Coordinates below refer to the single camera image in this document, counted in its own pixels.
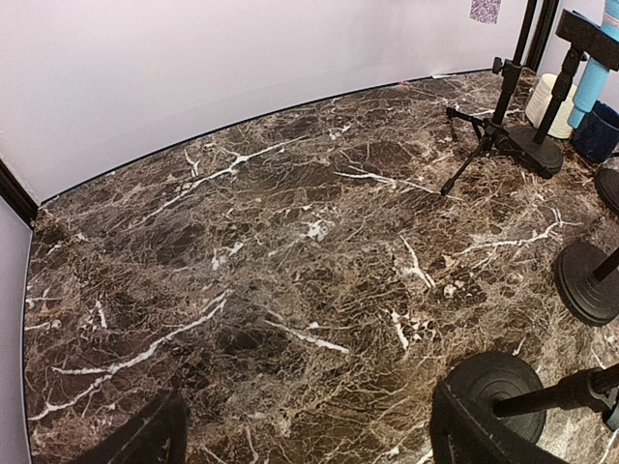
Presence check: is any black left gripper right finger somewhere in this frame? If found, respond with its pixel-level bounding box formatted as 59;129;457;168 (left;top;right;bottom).
429;381;562;463

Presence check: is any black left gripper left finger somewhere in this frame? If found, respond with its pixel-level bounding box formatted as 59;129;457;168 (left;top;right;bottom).
79;390;189;463

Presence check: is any black round-base stand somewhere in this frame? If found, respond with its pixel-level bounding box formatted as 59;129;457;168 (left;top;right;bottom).
444;352;618;444
553;241;618;327
508;10;618;179
594;168;619;216

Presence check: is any black round-base stand, purple mic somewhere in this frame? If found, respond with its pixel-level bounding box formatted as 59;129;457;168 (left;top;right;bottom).
594;168;619;216

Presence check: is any black tripod microphone stand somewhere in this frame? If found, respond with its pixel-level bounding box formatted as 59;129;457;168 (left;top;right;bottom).
440;0;537;196

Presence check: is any light blue microphone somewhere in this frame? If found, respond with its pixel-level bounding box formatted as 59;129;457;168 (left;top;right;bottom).
568;0;618;130

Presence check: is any black round-base stand, blue mic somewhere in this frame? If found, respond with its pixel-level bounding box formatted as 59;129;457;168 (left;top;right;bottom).
508;10;618;179

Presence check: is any glitter silver microphone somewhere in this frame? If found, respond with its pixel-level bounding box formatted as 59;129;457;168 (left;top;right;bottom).
469;0;501;24

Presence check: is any dark blue ceramic mug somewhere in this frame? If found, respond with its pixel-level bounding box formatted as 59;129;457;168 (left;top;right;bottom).
572;101;618;164

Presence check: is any cream ceramic mug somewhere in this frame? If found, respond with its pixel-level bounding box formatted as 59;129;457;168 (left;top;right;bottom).
525;73;577;140

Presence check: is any black enclosure frame post left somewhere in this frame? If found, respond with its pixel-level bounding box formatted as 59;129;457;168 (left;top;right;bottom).
0;160;39;229

